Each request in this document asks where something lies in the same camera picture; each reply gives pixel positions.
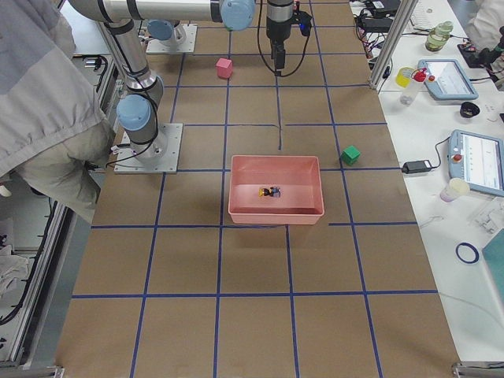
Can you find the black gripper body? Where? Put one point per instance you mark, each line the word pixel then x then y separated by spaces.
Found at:
pixel 278 32

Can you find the yellow push button switch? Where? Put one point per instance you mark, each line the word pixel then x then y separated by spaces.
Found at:
pixel 273 192

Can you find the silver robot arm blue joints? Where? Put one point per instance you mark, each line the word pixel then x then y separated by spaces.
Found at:
pixel 138 111

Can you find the pink cube near arm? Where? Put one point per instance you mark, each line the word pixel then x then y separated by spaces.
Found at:
pixel 224 68

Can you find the green cube near bin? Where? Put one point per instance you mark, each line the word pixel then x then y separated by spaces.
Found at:
pixel 350 155

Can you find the pink plastic bin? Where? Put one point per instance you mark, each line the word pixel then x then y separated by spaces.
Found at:
pixel 299 179

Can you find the green glass jar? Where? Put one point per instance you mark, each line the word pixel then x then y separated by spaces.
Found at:
pixel 438 36

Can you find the upper teach pendant tablet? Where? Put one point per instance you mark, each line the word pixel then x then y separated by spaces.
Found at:
pixel 450 81

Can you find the teach pendant tablet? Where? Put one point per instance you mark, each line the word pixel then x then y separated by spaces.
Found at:
pixel 450 81
pixel 478 160

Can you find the black power adapter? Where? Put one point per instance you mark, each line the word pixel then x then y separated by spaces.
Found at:
pixel 413 167

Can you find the black small bowl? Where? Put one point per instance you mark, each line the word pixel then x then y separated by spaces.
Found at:
pixel 469 110

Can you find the lower teach pendant tablet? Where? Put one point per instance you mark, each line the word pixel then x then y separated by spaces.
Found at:
pixel 478 160

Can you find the person in grey jacket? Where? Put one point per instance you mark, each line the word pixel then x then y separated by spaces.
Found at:
pixel 52 124

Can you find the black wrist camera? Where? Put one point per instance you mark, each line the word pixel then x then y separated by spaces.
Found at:
pixel 304 21

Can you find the aluminium frame post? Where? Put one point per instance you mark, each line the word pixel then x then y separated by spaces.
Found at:
pixel 399 23

